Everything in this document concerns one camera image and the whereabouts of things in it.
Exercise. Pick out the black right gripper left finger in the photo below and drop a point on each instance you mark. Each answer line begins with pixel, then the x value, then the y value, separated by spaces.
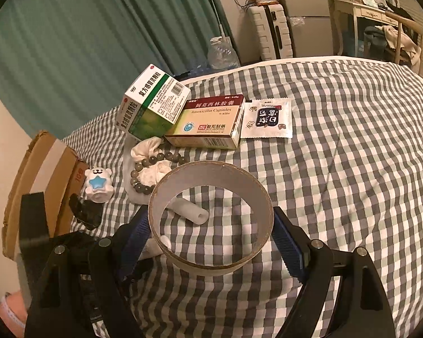
pixel 76 280

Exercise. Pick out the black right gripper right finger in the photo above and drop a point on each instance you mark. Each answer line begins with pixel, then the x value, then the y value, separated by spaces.
pixel 361 308

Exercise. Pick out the black sunglasses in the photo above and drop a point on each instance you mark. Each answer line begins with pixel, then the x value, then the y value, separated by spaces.
pixel 86 212

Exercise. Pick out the white bear toy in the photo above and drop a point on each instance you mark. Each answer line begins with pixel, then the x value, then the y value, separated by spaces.
pixel 98 185

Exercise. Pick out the white foam tube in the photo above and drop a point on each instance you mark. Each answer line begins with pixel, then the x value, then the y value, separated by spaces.
pixel 188 210

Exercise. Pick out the green 999 medicine box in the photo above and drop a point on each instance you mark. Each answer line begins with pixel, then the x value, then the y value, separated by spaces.
pixel 152 104

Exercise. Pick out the red beige capsule box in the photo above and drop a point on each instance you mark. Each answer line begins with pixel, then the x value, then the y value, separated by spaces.
pixel 209 123

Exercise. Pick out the white black sachet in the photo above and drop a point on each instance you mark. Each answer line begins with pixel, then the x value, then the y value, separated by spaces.
pixel 267 118

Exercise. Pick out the clear plastic bag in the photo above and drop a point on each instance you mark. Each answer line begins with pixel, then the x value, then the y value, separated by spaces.
pixel 150 249

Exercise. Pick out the cream fabric scrunchie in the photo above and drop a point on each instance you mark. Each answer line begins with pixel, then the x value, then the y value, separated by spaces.
pixel 151 164

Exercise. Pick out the brown cardboard box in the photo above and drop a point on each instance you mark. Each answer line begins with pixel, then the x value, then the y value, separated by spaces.
pixel 53 168

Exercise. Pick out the checkered bed sheet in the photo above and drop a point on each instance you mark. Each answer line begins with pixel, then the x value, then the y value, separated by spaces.
pixel 351 175

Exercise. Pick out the teal curtain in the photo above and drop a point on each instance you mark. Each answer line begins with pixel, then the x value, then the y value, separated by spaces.
pixel 64 62

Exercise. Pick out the large water bottle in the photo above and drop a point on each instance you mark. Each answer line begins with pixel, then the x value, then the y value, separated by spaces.
pixel 221 55

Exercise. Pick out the wooden chair with clothes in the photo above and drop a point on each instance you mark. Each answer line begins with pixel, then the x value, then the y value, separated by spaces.
pixel 398 44

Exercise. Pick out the white suitcase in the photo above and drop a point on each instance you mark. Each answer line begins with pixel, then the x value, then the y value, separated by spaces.
pixel 273 33

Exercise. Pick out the white dressing table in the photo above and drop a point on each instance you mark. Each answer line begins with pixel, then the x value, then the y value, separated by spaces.
pixel 355 11

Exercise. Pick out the silver mini fridge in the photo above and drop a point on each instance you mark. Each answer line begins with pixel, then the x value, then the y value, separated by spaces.
pixel 310 27

